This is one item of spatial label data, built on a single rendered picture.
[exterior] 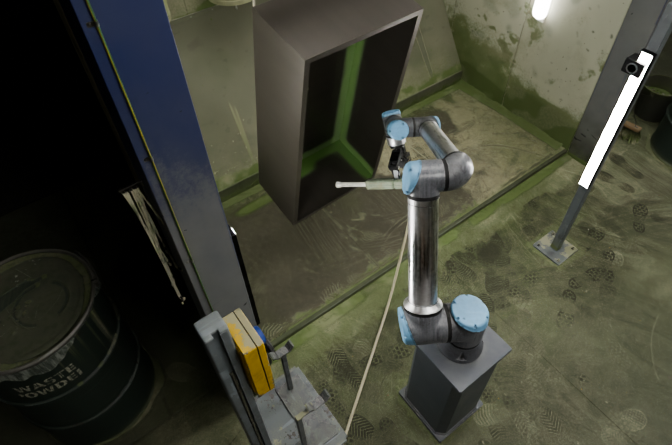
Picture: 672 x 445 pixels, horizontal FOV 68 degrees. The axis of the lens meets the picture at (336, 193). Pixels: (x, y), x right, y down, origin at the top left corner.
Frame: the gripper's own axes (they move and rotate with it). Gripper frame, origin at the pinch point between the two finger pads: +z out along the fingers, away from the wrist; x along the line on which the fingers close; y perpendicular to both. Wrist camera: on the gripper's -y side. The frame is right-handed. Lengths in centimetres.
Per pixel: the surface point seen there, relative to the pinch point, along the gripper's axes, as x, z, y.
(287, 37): 11, -83, -50
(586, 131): -72, 38, 164
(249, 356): -21, -25, -148
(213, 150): 141, -16, 24
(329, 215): 77, 43, 43
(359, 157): 45, 2, 43
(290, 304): 74, 65, -25
